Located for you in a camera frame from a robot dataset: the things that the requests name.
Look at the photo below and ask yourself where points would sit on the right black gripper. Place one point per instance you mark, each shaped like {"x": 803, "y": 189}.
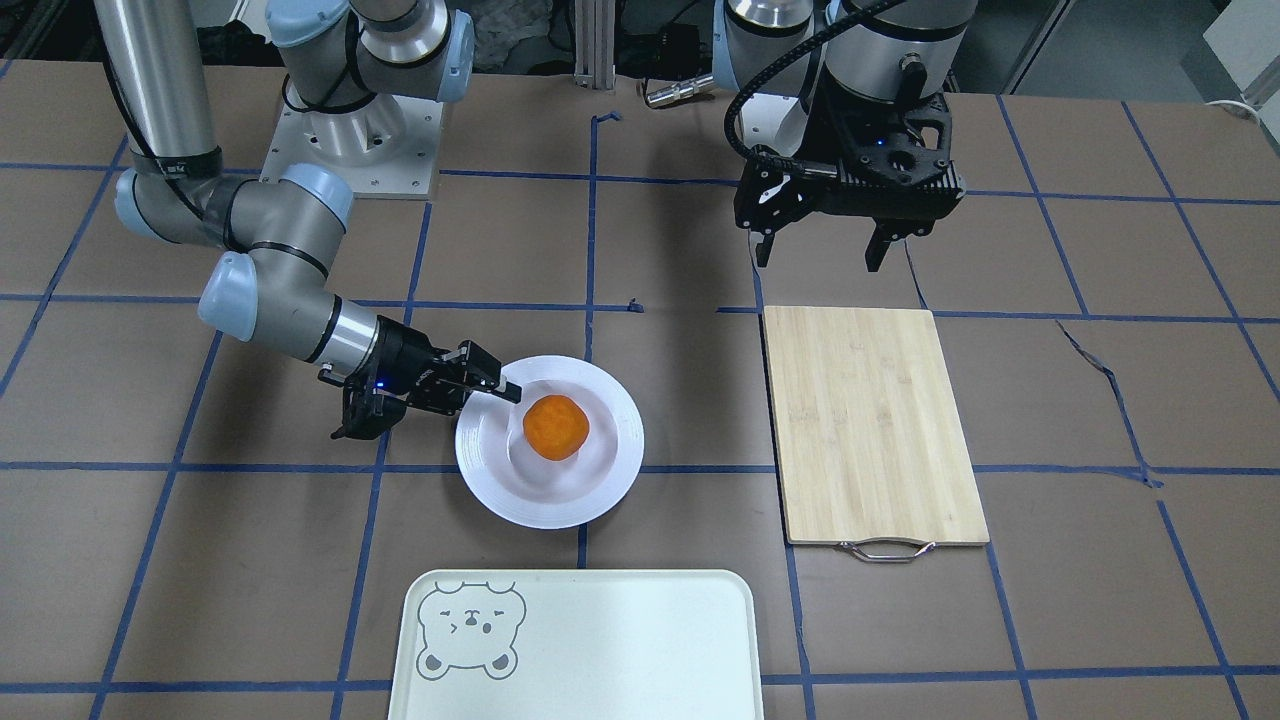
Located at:
{"x": 403, "y": 362}

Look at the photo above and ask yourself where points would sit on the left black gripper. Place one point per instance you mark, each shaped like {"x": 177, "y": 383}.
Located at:
{"x": 838, "y": 140}

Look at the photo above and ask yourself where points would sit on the orange fruit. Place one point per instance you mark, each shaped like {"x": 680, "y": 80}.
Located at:
{"x": 555, "y": 427}

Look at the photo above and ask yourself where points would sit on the white round plate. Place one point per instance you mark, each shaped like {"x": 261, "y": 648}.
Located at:
{"x": 521, "y": 486}

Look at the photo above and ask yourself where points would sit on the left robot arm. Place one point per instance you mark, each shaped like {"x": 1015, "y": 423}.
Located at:
{"x": 891, "y": 53}

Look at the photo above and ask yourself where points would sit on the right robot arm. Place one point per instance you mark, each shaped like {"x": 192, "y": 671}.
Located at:
{"x": 348, "y": 64}

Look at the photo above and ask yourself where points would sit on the cream bear tray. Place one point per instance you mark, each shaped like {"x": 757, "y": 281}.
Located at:
{"x": 577, "y": 644}

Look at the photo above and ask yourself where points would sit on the silver metal connector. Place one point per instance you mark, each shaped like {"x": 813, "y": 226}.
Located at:
{"x": 673, "y": 94}

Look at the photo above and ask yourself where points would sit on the wooden cutting board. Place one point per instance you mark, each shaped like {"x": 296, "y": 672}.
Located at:
{"x": 870, "y": 447}

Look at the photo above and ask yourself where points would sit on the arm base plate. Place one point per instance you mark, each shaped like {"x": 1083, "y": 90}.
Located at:
{"x": 790, "y": 131}
{"x": 386, "y": 150}

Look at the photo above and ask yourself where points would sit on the aluminium frame post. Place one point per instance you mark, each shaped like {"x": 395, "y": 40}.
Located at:
{"x": 594, "y": 44}

